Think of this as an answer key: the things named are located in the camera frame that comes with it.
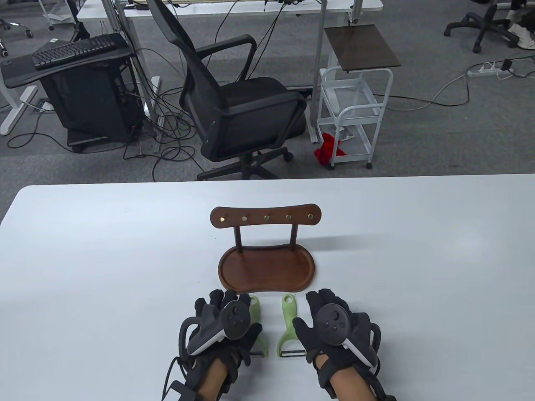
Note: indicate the person's right hand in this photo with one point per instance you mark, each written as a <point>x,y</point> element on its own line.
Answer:
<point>305,334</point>

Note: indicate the person's left hand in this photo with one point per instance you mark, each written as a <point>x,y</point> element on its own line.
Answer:
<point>250,334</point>

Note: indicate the green vegetable scraper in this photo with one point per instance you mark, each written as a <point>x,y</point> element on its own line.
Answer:
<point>288,321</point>
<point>261,346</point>

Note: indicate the brown wooden key rack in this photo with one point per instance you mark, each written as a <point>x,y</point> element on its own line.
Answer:
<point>267,271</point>

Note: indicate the person's left forearm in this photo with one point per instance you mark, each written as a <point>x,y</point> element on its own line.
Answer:
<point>213,382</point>

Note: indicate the person's right forearm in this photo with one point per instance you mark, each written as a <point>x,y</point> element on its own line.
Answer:
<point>351,388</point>

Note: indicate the black forearm sensor box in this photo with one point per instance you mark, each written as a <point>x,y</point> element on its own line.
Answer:
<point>179,392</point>

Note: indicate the black hand-mounted controller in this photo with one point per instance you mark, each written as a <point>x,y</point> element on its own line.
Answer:
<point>332,323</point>
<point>236,319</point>

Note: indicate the red cloth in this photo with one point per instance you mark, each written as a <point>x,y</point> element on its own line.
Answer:
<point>324,152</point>

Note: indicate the black mesh office chair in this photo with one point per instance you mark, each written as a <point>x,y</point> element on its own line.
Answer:
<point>250,104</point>

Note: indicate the white rolling cart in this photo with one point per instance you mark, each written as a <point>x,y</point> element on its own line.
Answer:
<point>351,90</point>

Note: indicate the black computer tower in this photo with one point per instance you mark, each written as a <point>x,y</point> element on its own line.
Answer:
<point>87,104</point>

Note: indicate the dark brown wooden board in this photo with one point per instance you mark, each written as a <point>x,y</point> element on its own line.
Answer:
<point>359,46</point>

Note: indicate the white power strip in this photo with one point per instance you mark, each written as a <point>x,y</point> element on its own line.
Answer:
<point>480,72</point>

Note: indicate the white desk foot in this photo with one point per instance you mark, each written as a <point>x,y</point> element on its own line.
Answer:
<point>16,110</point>

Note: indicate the white metal-legged desk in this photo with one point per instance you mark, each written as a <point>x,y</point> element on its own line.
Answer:
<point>250,9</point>

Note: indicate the black keyboard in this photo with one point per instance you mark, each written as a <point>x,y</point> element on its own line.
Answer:
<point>71,50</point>

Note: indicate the black plug adapter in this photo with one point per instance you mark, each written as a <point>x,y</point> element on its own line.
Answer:
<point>507,65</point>

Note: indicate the black keyboard tray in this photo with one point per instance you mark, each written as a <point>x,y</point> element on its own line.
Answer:
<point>16,71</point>

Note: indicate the black swivel chair base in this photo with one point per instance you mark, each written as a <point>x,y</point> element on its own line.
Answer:
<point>487,21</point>

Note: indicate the black wheeled chair base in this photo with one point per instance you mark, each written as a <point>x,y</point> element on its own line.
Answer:
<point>16,27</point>

